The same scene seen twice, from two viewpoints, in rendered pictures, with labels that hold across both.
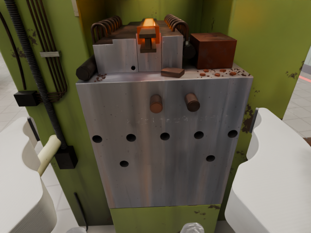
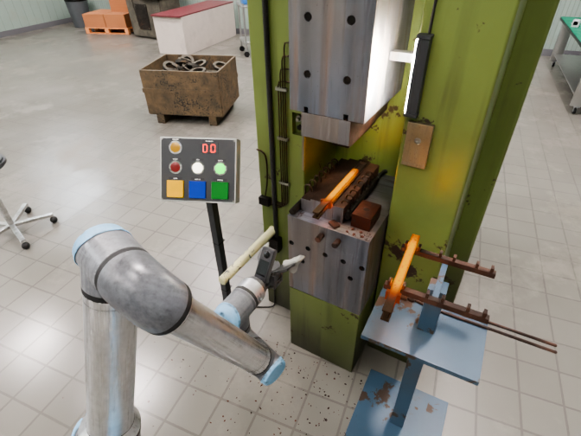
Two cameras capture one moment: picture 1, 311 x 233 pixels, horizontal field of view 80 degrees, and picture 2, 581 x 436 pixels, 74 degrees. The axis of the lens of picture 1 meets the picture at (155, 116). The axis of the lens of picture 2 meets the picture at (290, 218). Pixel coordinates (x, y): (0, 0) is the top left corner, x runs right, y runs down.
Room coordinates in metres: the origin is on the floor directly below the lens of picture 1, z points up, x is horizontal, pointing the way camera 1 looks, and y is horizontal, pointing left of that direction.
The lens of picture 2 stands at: (-0.77, -0.55, 1.90)
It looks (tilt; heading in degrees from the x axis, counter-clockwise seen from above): 36 degrees down; 31
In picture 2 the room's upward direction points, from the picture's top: 1 degrees counter-clockwise
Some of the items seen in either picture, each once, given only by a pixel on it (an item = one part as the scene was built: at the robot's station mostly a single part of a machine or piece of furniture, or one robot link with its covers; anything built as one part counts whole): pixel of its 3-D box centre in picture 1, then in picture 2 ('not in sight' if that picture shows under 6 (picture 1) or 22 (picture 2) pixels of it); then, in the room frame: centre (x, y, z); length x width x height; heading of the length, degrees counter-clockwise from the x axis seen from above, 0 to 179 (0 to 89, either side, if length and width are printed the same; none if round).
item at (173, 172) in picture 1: (160, 108); (349, 233); (0.66, -0.02, 0.69); 0.56 x 0.38 x 0.45; 0
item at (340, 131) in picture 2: not in sight; (347, 110); (0.65, 0.03, 1.32); 0.42 x 0.20 x 0.10; 0
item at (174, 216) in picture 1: (162, 184); (343, 295); (0.66, -0.02, 0.23); 0.56 x 0.38 x 0.47; 0
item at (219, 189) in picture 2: not in sight; (220, 190); (0.28, 0.45, 1.01); 0.07 x 0.05 x 0.07; 115
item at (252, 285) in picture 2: not in sight; (252, 291); (-0.11, 0.00, 0.98); 0.10 x 0.05 x 0.09; 90
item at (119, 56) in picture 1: (142, 38); (341, 185); (0.65, 0.03, 0.96); 0.42 x 0.20 x 0.09; 0
